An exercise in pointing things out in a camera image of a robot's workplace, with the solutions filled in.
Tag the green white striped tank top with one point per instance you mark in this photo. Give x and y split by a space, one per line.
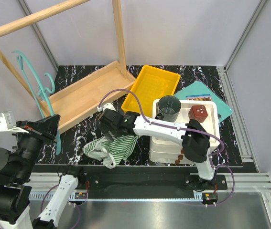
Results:
111 152

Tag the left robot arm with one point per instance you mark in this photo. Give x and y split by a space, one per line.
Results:
15 170

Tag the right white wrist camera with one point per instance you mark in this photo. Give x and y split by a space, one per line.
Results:
105 107

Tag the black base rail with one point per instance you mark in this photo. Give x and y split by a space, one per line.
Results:
145 182

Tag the yellow plastic tray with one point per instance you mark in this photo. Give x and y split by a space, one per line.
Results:
154 83

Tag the dark green mug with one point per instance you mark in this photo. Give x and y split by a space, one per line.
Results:
168 108

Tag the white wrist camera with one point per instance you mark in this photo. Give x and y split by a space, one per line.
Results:
8 123
105 107

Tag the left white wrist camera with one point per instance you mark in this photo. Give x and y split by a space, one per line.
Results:
8 123

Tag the wooden clothes rack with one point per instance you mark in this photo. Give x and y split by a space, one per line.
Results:
79 100

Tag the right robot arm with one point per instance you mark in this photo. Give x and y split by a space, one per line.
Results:
191 137

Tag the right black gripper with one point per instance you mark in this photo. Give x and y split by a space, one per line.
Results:
105 130

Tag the white drawer unit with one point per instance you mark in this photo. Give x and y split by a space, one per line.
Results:
165 151

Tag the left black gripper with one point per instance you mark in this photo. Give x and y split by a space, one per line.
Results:
45 128

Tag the dark red cube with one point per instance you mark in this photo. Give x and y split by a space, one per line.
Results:
198 113

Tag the teal cutting board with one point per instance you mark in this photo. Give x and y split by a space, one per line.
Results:
201 91

